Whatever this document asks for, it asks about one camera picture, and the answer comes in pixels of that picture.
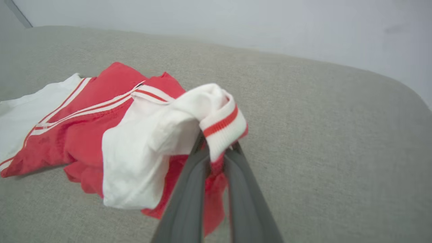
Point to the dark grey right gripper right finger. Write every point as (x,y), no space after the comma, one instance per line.
(246,206)

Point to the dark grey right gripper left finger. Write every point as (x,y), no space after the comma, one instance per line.
(187,202)

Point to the red and white basketball jersey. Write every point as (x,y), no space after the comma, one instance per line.
(101,114)

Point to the grey fabric sofa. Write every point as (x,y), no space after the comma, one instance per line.
(320,135)

